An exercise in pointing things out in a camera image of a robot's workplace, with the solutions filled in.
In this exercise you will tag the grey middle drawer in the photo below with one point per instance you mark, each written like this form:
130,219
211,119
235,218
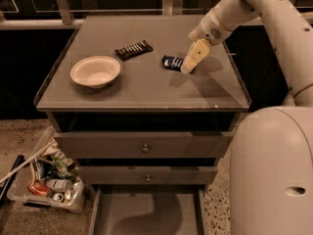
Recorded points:
144,175

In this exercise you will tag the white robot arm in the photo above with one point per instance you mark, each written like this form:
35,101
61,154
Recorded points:
271,164

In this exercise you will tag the white paper bowl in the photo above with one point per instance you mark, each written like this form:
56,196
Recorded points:
95,72

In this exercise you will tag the grey drawer cabinet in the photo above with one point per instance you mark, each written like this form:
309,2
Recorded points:
145,97

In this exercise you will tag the grey top drawer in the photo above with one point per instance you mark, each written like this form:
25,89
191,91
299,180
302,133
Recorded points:
143,145

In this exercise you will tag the grey open bottom drawer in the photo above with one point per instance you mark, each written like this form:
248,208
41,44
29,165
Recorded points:
148,210

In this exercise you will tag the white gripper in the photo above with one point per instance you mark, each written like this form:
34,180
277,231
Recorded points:
207,30

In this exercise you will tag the metal window railing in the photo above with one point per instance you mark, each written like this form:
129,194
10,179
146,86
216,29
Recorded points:
58,14

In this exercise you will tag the black snack bar wrapper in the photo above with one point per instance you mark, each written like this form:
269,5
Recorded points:
133,50

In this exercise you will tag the blue rxbar blueberry bar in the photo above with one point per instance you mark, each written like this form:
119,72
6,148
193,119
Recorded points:
172,63

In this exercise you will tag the red crushed can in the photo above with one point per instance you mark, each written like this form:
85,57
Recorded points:
38,189

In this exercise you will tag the white stick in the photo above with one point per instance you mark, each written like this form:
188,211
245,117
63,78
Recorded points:
20,166

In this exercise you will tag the clear plastic trash bin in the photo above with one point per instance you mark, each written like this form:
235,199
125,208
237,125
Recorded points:
47,179

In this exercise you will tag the silver soda can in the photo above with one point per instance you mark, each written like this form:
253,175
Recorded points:
59,185

